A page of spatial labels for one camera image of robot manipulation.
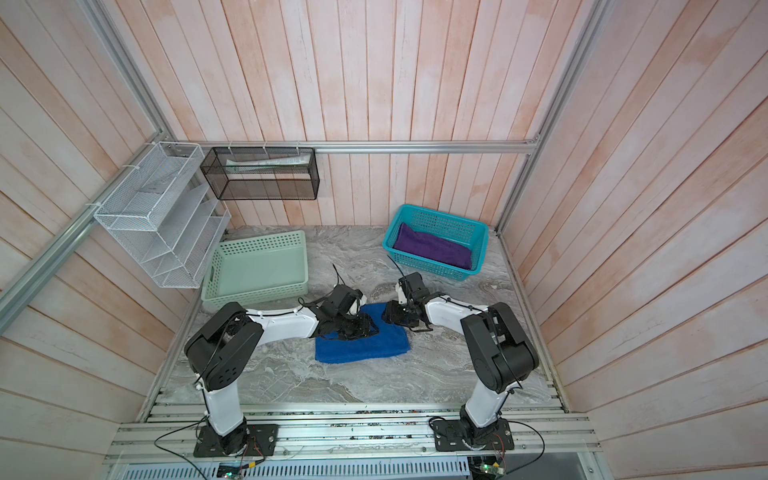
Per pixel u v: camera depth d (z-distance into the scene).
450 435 0.73
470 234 1.12
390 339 0.90
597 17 0.69
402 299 0.86
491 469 0.70
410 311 0.71
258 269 1.08
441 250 1.10
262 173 1.04
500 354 0.48
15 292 0.52
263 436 0.74
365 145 0.95
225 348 0.49
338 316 0.75
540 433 0.67
